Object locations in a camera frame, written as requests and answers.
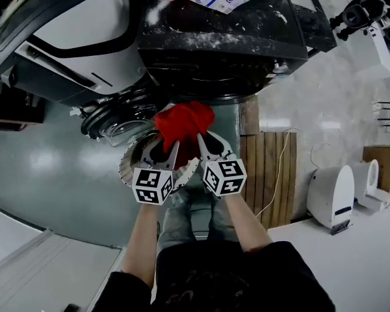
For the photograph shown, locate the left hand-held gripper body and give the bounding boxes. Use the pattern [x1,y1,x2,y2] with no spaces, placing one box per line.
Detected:
[131,160,176,205]

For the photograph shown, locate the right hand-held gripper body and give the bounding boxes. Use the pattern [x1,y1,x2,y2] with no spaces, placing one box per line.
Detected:
[201,152,248,198]

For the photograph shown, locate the white laundry basket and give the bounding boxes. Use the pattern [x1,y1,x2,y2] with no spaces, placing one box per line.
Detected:
[118,130,199,188]

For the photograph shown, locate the red clothes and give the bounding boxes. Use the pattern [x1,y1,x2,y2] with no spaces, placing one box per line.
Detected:
[154,101,216,170]

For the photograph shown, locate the black washing machine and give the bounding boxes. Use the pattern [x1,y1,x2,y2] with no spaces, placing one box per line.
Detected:
[79,0,309,148]

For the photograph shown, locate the person's right forearm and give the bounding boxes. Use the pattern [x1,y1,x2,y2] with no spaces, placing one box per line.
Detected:
[222,193,274,253]

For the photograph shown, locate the person's left forearm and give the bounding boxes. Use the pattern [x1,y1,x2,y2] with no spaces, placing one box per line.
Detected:
[120,201,160,289]

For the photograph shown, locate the large grey white machine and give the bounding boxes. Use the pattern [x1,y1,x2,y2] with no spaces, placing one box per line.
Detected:
[0,0,150,107]

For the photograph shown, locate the wooden pallet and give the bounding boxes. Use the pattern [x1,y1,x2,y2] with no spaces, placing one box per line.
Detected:
[239,96,298,230]

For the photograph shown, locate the person's grey jeans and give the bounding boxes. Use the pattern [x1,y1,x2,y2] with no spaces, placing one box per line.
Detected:
[157,187,240,250]

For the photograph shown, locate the person's black printed shirt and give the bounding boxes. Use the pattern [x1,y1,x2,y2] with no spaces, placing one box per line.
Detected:
[97,239,337,312]

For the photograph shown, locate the white domed appliance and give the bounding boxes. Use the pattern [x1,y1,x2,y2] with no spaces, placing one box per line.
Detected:
[306,164,356,230]

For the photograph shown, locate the black metal table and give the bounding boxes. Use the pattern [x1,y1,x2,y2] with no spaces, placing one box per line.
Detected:
[279,0,338,58]

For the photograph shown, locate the large brown cardboard box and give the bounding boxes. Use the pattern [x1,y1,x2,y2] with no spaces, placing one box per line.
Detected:
[363,144,390,193]

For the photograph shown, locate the grey round device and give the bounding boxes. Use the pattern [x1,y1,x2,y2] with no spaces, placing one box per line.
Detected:
[342,0,387,29]

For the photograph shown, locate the white floor cable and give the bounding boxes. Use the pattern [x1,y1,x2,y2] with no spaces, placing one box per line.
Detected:
[255,128,342,217]

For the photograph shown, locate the white ring-shaped appliance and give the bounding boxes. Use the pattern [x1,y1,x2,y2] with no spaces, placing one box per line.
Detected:
[352,159,381,207]

